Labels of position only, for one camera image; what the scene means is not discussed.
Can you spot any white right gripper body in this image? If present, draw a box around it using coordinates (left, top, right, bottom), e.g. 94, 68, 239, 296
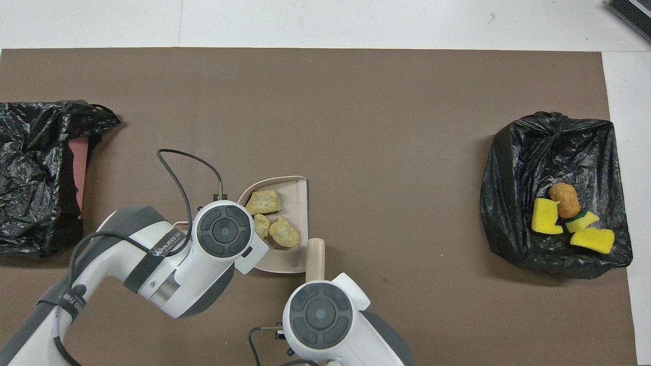
330, 272, 371, 312

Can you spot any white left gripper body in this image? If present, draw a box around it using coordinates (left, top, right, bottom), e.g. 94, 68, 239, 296
233, 235, 270, 276

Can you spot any beige hand brush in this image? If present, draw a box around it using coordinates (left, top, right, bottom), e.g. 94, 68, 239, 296
305, 238, 326, 283

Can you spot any beige plastic dustpan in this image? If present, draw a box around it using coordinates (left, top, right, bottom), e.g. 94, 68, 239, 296
173, 175, 309, 275

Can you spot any yellow sponge piece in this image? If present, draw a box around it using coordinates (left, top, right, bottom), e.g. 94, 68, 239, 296
531, 198, 564, 235
570, 227, 616, 254
566, 209, 601, 234

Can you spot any brown croquette toy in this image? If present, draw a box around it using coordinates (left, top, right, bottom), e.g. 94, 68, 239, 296
548, 183, 581, 220

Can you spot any pink plastic bin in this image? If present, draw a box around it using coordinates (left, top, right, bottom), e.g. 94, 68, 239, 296
69, 140, 90, 219

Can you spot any black plastic trash bag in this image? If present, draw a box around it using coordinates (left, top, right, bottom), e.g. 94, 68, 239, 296
0, 100, 122, 257
480, 111, 634, 280

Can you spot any brown table mat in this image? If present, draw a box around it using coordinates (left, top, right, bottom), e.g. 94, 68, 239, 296
0, 47, 638, 366

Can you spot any dark striped mat corner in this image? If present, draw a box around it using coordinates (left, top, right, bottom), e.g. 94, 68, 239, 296
605, 0, 651, 44

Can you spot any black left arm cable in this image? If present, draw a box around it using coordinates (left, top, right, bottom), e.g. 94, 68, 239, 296
51, 148, 227, 366

